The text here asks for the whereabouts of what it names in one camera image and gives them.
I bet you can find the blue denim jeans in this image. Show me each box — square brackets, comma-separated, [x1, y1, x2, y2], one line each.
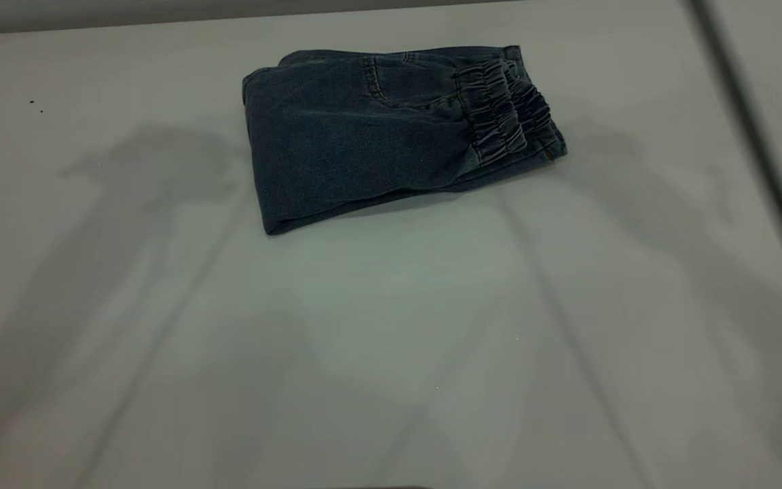
[242, 45, 568, 236]

